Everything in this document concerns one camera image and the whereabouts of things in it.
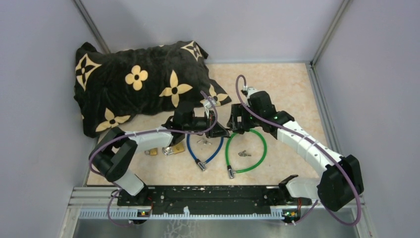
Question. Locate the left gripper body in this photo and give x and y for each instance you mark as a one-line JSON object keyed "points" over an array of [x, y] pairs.
{"points": [[201, 124]]}

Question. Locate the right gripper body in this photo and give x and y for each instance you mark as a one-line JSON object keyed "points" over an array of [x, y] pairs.
{"points": [[248, 120]]}

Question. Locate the large brass padlock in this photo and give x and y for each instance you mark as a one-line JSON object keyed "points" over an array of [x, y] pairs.
{"points": [[175, 149]]}

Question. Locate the green lock keys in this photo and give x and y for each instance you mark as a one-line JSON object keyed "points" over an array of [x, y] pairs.
{"points": [[244, 154]]}

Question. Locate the blue cable lock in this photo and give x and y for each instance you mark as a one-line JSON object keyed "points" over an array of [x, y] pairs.
{"points": [[204, 157]]}

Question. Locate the small brass padlock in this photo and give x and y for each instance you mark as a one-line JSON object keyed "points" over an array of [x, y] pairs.
{"points": [[151, 152]]}

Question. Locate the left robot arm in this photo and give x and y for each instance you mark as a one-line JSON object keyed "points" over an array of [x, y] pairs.
{"points": [[111, 158]]}

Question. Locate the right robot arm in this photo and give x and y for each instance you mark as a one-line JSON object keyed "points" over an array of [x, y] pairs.
{"points": [[340, 179]]}

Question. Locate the black pillow with cream flowers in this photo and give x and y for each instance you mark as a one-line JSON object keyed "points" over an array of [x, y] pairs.
{"points": [[111, 89]]}

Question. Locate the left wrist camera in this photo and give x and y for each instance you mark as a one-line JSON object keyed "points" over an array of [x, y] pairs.
{"points": [[209, 104]]}

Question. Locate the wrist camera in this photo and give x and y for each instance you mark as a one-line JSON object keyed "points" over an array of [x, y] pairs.
{"points": [[247, 91], [209, 104]]}

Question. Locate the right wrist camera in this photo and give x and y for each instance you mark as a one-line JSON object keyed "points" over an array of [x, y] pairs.
{"points": [[247, 91]]}

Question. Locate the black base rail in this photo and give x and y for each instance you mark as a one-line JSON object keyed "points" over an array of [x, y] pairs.
{"points": [[191, 202]]}

